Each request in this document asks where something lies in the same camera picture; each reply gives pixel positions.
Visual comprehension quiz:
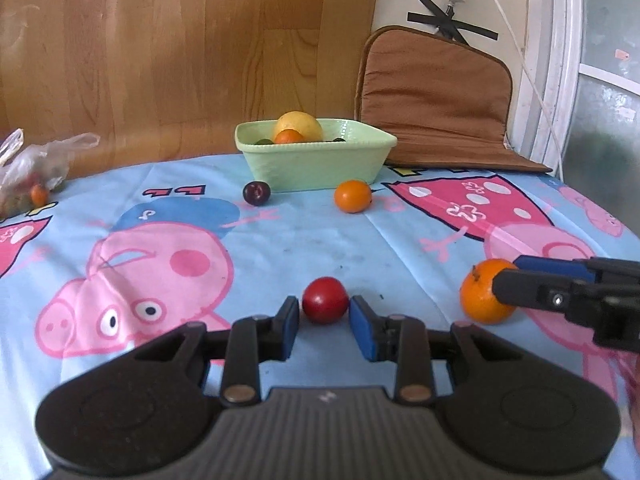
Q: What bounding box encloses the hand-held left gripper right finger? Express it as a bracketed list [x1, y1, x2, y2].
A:
[350, 296, 526, 407]

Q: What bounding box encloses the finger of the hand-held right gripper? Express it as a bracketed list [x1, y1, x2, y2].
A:
[515, 255, 596, 281]
[492, 270, 576, 311]

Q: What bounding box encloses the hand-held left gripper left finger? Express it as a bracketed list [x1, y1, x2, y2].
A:
[132, 296, 301, 407]

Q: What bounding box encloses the red cherry tomato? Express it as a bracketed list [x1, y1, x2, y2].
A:
[301, 276, 350, 324]

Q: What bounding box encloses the orange cherry tomato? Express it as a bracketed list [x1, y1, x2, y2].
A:
[334, 180, 373, 214]

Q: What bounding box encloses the light green rectangular bowl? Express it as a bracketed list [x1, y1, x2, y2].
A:
[235, 118, 398, 193]

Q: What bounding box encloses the large yellow lemon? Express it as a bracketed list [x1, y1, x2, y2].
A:
[273, 111, 323, 143]

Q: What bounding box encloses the cartoon pig printed blanket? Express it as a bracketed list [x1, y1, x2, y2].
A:
[0, 152, 640, 461]

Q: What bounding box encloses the brown seat cushion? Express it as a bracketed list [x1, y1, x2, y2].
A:
[354, 26, 553, 175]

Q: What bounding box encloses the black tape cross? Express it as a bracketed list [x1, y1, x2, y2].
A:
[407, 0, 500, 46]

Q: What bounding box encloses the clear plastic bag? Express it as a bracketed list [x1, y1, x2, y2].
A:
[0, 129, 101, 218]

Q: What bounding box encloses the wood pattern vinyl sheet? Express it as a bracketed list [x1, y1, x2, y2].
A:
[0, 0, 381, 181]

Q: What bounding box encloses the white cable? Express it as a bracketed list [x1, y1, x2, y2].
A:
[472, 0, 566, 181]

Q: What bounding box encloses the white window frame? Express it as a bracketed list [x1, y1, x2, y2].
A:
[515, 0, 640, 241]

